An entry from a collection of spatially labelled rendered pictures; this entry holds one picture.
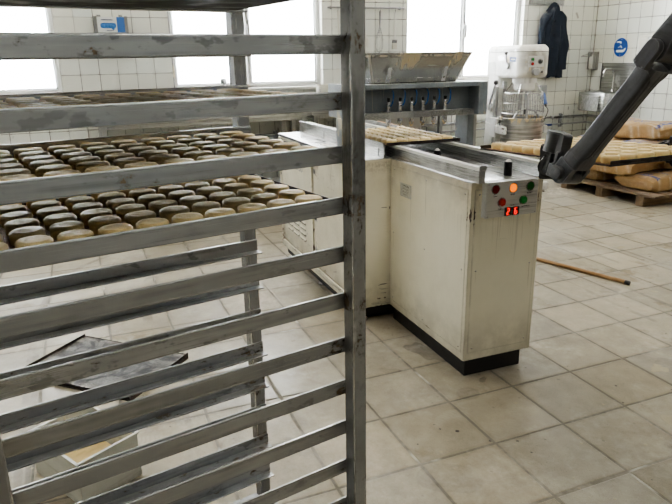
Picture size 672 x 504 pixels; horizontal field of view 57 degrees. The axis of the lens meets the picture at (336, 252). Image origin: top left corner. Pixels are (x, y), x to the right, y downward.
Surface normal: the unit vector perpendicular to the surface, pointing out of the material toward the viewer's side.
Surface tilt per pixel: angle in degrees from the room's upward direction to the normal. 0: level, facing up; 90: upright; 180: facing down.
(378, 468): 0
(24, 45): 90
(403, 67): 115
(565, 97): 90
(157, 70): 90
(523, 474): 0
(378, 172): 90
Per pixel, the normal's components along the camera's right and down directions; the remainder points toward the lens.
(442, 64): 0.34, 0.65
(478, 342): 0.36, 0.27
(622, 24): -0.92, 0.13
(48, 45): 0.55, 0.24
